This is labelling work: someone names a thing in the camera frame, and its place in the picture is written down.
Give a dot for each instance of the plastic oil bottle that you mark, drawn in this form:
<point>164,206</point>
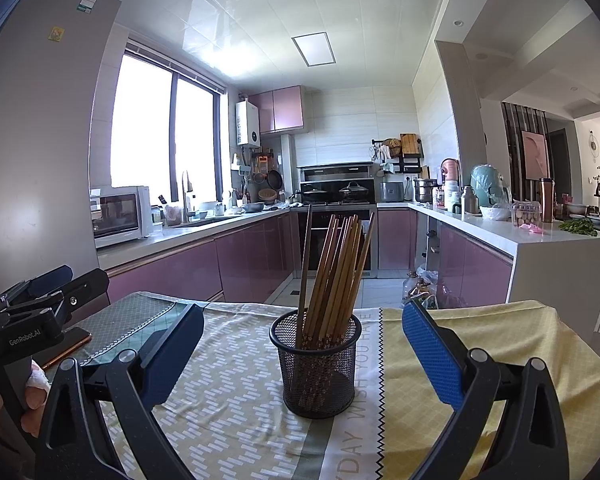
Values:
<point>411,287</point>

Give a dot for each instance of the ceiling light panel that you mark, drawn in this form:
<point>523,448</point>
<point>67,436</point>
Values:
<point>314,49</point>

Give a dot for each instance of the green leafy vegetables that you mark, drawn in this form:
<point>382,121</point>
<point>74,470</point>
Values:
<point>577,227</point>

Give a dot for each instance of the smartphone with orange case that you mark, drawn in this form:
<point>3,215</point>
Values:
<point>72,342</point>

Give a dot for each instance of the black wall rack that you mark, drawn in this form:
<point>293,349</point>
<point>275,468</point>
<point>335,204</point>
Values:
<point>410,165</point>

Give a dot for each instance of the wooden cutting board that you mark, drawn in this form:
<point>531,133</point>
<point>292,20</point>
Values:
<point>408,146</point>

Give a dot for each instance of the pink wall cabinets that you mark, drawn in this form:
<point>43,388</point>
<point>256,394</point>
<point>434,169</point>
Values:
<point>282,110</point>

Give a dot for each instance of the green white label sticker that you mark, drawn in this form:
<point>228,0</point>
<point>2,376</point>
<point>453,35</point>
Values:
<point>88,1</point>

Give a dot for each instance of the grey refrigerator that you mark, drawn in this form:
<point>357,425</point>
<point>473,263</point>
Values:
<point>40,135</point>

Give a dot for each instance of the white microwave oven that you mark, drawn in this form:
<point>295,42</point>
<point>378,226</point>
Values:
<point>122,215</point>

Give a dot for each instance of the black range hood stove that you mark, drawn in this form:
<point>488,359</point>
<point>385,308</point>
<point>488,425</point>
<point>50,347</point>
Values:
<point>335,172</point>

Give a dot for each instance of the patchwork printed tablecloth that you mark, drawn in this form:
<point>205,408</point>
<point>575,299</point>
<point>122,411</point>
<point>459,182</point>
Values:
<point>230,400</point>

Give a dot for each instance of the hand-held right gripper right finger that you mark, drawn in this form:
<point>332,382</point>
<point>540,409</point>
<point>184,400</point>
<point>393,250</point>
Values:
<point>430,355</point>

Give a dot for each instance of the hanging frying pan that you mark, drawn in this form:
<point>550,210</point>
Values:
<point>274,178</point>

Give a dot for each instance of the pink wall picture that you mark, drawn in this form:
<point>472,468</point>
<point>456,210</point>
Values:
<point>535,155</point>

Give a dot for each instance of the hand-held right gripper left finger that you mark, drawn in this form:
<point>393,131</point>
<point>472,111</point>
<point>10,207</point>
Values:
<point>177,355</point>

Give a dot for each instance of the pink plastic bag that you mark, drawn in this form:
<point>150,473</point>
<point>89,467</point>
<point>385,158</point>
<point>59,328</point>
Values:
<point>530,229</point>

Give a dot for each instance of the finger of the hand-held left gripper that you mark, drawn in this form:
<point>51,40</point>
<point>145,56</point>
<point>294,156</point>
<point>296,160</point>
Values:
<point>92,285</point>
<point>50,277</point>

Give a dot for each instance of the black mesh holder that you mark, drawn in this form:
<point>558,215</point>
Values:
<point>315,385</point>

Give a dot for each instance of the dark slatted room divider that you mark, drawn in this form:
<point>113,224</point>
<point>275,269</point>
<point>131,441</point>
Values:
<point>511,150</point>

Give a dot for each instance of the built-in black oven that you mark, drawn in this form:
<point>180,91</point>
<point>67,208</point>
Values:
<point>317,232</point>

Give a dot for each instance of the pink thermos kettle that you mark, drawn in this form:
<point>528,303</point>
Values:
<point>450,169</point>

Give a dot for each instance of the bunch of wooden chopsticks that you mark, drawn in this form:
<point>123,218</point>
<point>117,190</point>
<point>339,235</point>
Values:
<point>330,270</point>

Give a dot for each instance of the white kitchen countertop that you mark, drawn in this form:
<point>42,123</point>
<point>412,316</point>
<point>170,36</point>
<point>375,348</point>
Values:
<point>555,260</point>

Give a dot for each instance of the steel sink faucet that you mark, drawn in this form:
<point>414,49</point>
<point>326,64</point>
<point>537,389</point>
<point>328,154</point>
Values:
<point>185,195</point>

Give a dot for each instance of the person's left hand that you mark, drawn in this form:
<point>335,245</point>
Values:
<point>35,395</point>

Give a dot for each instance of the plastic bag of greens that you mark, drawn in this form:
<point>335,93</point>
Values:
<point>427,285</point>

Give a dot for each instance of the steel vacuum flask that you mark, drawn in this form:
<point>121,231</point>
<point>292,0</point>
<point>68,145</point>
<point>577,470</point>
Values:
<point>469,202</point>

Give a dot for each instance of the steel stockpot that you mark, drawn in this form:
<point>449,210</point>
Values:
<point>425,191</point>

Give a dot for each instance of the wall clock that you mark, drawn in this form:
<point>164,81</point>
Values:
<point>594,145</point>

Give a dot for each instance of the steel mixing bowl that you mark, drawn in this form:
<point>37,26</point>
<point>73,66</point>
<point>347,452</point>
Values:
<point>253,207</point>

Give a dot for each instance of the clear plastic food container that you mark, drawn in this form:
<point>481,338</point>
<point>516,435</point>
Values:
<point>525,215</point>

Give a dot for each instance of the copper tumbler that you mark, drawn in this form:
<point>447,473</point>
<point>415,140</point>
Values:
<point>546,200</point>

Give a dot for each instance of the pink base cabinets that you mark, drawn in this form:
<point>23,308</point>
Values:
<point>190,265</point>
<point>472,270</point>
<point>395,240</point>

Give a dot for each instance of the white gas water heater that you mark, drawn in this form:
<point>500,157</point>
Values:
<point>247,122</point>

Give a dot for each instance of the kitchen window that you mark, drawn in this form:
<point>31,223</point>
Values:
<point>140,125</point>

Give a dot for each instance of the teal covered appliance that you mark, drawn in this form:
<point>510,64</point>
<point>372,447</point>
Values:
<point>487,185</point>

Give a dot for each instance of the black pot with glass lid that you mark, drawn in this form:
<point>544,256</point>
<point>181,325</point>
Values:
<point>353,194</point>
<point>313,195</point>

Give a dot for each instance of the yellow fridge sticker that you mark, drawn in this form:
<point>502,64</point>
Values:
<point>56,34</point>

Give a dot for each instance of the silver countertop appliance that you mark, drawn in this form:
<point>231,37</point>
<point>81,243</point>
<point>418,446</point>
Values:
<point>391,192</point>

